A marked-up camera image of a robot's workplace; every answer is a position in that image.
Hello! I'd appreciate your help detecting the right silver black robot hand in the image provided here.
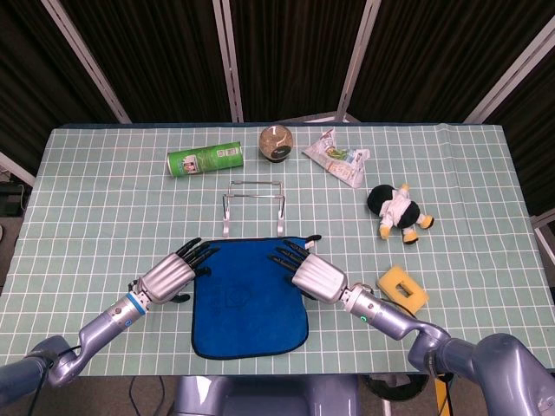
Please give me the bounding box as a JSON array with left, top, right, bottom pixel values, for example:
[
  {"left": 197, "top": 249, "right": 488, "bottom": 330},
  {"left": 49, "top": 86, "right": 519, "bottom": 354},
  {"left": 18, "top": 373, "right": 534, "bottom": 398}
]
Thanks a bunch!
[{"left": 267, "top": 239, "right": 350, "bottom": 304}]

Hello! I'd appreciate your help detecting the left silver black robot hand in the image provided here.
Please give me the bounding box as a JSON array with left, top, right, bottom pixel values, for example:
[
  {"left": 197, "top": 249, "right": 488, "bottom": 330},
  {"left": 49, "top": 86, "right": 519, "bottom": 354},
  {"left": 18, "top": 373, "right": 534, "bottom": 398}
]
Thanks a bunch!
[{"left": 129, "top": 237, "right": 213, "bottom": 307}]

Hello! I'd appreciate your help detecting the blue cloth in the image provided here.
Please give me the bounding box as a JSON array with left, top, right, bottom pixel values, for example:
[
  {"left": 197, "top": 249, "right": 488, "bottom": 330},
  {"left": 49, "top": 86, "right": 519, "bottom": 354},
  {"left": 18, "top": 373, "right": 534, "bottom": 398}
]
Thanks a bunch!
[{"left": 191, "top": 235, "right": 323, "bottom": 360}]

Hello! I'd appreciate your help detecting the yellow sponge with slot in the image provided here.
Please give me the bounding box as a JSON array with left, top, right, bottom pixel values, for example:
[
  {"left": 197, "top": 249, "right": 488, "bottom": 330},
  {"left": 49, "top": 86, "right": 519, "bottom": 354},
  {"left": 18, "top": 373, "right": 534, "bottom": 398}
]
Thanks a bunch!
[{"left": 375, "top": 267, "right": 430, "bottom": 316}]

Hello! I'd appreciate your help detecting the green white checkered tablecloth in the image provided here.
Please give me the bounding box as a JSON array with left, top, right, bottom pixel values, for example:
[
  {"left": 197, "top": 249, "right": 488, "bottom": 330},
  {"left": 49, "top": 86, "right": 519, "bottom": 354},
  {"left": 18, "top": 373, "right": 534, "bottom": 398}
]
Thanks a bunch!
[{"left": 0, "top": 123, "right": 555, "bottom": 377}]

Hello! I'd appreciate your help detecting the black white penguin plush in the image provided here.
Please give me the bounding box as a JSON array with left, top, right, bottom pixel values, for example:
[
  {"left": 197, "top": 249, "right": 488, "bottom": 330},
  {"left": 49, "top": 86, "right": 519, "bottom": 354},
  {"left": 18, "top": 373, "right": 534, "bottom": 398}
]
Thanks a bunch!
[{"left": 367, "top": 183, "right": 435, "bottom": 246}]

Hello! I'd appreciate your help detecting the white crumpled snack bag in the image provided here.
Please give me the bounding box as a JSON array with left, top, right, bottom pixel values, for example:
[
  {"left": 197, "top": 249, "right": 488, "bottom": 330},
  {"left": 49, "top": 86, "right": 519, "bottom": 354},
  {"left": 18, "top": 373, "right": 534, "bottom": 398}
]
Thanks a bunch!
[{"left": 302, "top": 128, "right": 371, "bottom": 190}]

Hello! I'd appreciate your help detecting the green cylindrical chips can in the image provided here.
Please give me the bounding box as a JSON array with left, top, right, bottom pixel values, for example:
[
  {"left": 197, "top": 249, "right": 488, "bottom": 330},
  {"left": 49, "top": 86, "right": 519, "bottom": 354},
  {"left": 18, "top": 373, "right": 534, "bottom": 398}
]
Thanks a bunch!
[{"left": 166, "top": 140, "right": 245, "bottom": 179}]

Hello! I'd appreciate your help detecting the black round bin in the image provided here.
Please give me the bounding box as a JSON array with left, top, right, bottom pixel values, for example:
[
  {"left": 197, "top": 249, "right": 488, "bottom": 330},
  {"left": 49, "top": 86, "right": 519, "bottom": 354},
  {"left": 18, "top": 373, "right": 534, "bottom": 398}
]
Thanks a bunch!
[{"left": 362, "top": 374, "right": 430, "bottom": 402}]

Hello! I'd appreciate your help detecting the blue-grey robot torso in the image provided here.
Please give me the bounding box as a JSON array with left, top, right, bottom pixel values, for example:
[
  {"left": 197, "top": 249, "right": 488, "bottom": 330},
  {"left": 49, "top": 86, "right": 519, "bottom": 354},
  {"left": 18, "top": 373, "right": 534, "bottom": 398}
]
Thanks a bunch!
[{"left": 173, "top": 374, "right": 361, "bottom": 416}]

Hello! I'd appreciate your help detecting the round glass jar dark base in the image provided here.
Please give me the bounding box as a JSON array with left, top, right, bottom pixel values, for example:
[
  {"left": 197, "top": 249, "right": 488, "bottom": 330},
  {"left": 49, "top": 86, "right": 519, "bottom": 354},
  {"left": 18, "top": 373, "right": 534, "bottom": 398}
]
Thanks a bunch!
[{"left": 258, "top": 124, "right": 295, "bottom": 164}]

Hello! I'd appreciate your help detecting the black equipment box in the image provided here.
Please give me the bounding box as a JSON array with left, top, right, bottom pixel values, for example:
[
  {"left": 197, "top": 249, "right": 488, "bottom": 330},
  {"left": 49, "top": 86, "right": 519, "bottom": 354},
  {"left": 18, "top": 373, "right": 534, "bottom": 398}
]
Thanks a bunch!
[{"left": 0, "top": 181, "right": 28, "bottom": 218}]

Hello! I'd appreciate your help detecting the dark pleated curtain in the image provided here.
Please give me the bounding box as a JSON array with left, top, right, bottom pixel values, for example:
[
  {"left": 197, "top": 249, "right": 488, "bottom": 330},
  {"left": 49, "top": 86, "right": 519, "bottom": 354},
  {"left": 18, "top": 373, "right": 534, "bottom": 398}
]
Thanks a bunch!
[{"left": 0, "top": 0, "right": 555, "bottom": 218}]

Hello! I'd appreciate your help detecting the metal wire rack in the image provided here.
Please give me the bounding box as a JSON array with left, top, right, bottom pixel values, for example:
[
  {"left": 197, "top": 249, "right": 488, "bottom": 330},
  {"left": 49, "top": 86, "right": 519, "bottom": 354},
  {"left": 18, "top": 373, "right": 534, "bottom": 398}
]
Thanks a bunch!
[{"left": 221, "top": 179, "right": 287, "bottom": 238}]

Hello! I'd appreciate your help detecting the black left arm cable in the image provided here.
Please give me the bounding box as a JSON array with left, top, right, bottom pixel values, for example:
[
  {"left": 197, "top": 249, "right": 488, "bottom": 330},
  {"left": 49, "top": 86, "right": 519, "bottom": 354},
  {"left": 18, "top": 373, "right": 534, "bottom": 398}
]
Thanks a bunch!
[{"left": 38, "top": 344, "right": 83, "bottom": 391}]

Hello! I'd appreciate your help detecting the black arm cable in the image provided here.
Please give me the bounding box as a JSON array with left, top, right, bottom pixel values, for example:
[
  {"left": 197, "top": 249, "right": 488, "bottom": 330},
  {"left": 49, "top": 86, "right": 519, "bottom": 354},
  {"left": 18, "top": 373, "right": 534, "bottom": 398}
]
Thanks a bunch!
[
  {"left": 38, "top": 344, "right": 83, "bottom": 391},
  {"left": 427, "top": 353, "right": 452, "bottom": 416}
]

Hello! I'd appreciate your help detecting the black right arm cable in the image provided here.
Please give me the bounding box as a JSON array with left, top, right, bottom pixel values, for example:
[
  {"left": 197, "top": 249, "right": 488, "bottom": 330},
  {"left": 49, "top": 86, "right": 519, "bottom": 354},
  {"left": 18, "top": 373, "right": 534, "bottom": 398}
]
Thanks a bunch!
[{"left": 427, "top": 353, "right": 452, "bottom": 416}]

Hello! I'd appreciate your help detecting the yellow strap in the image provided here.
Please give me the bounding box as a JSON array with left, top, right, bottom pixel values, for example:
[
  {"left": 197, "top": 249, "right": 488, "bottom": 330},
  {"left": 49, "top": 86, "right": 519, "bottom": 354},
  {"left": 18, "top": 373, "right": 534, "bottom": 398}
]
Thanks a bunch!
[{"left": 434, "top": 373, "right": 448, "bottom": 416}]

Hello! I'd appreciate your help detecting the white partition frame post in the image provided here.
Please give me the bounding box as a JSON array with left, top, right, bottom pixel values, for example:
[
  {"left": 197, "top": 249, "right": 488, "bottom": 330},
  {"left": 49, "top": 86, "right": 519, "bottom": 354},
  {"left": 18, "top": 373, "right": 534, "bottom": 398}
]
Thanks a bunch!
[
  {"left": 211, "top": 0, "right": 245, "bottom": 123},
  {"left": 41, "top": 0, "right": 132, "bottom": 125},
  {"left": 336, "top": 0, "right": 383, "bottom": 123},
  {"left": 462, "top": 19, "right": 555, "bottom": 125},
  {"left": 0, "top": 151, "right": 36, "bottom": 186},
  {"left": 531, "top": 211, "right": 555, "bottom": 261}
]

